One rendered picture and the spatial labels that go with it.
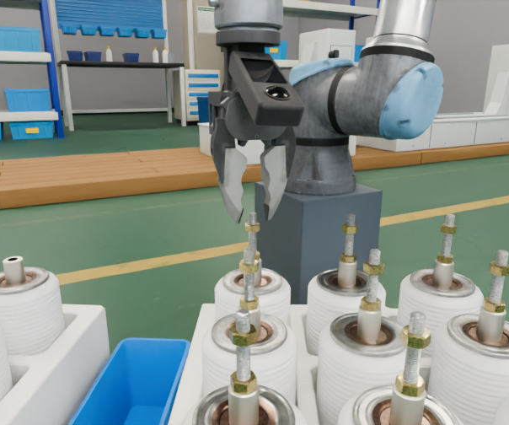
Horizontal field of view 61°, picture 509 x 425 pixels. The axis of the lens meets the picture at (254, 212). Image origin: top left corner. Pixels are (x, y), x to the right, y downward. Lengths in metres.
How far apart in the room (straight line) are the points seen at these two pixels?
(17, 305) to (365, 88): 0.57
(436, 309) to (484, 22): 6.26
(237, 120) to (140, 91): 8.18
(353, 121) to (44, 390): 0.57
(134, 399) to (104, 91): 7.94
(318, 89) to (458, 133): 2.67
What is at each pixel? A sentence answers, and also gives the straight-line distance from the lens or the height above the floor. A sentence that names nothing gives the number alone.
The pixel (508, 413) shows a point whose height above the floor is 0.25.
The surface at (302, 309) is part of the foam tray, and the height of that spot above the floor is 0.18.
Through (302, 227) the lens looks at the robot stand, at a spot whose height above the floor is 0.25.
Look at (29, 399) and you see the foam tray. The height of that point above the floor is 0.18.
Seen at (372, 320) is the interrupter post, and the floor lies 0.27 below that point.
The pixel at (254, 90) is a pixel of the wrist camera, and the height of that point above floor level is 0.48.
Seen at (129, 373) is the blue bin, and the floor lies 0.06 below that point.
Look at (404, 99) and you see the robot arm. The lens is 0.69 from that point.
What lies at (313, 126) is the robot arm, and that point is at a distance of 0.78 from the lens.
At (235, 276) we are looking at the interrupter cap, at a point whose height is 0.25.
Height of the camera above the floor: 0.49
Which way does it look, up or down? 16 degrees down
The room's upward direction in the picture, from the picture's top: straight up
